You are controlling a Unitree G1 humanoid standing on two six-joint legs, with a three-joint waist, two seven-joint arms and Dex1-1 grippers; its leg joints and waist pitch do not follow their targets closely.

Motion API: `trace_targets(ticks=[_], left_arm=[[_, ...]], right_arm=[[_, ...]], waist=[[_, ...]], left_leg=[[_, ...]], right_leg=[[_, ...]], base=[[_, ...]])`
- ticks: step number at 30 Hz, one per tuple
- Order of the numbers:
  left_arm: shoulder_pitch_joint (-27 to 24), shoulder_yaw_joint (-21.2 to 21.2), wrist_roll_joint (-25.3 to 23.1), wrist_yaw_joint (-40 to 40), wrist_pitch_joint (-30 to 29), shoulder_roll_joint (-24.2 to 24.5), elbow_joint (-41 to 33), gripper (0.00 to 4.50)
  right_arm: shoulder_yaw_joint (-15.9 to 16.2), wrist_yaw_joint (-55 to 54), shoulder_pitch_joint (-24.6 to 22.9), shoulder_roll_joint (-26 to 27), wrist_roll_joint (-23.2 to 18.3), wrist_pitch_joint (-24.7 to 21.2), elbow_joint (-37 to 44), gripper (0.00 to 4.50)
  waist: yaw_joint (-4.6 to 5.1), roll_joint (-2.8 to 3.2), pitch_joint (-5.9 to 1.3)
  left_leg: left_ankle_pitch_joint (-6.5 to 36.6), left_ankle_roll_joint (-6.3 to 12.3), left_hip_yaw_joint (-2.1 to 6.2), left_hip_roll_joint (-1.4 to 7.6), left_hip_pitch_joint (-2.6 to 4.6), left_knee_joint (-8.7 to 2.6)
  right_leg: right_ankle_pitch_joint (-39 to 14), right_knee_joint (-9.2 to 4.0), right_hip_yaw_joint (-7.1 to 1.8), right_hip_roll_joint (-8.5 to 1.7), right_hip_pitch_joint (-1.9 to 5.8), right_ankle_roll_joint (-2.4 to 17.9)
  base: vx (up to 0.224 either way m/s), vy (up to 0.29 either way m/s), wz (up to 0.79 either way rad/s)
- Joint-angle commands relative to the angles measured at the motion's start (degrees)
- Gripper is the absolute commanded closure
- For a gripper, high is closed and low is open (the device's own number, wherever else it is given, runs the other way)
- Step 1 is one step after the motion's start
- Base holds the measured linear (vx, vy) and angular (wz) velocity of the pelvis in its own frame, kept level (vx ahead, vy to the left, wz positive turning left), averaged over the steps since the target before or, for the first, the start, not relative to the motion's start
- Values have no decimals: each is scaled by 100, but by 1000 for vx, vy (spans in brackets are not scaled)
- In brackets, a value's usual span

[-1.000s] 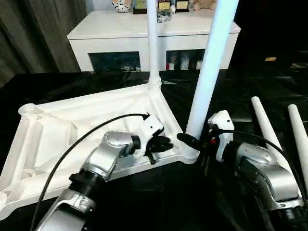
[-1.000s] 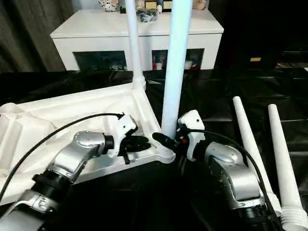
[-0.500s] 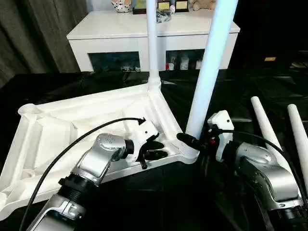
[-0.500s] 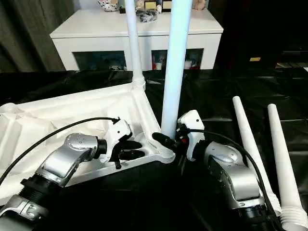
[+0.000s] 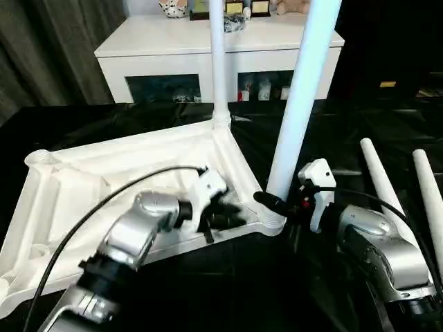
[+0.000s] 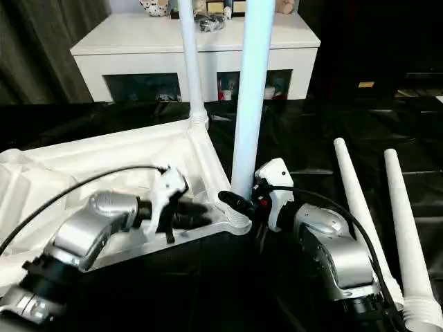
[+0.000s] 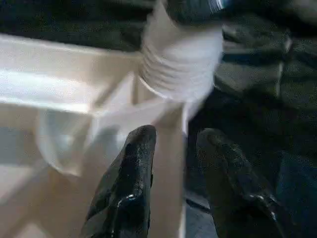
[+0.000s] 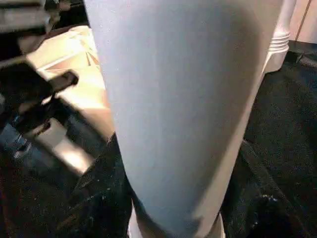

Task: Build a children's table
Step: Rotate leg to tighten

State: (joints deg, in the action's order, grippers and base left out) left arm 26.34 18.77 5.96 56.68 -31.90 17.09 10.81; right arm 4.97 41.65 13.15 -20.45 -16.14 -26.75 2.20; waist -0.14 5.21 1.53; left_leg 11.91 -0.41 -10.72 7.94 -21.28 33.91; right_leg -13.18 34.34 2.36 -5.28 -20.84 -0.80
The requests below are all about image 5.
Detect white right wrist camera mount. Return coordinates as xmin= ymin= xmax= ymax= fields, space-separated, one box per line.
xmin=297 ymin=158 xmax=337 ymax=233

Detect black mat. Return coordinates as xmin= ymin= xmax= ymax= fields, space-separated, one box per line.
xmin=0 ymin=96 xmax=443 ymax=332

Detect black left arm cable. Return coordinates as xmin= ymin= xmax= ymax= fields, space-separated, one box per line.
xmin=26 ymin=165 xmax=209 ymax=332

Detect black and white bundle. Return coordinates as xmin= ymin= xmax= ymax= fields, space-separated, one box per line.
xmin=223 ymin=14 xmax=248 ymax=34

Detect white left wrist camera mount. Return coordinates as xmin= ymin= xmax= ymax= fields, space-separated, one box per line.
xmin=188 ymin=169 xmax=228 ymax=237

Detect white spotted plush toy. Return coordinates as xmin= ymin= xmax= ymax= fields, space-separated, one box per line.
xmin=158 ymin=0 xmax=190 ymax=19

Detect white plastic table top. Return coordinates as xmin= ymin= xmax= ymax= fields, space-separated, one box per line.
xmin=0 ymin=119 xmax=289 ymax=312

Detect grey-green curtain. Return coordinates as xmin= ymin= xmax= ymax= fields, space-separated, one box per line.
xmin=0 ymin=0 xmax=127 ymax=120

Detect white cabinet with glass doors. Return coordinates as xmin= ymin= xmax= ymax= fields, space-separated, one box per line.
xmin=94 ymin=13 xmax=345 ymax=104

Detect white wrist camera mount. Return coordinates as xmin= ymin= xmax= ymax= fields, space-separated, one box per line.
xmin=188 ymin=169 xmax=228 ymax=237
xmin=297 ymin=158 xmax=337 ymax=233

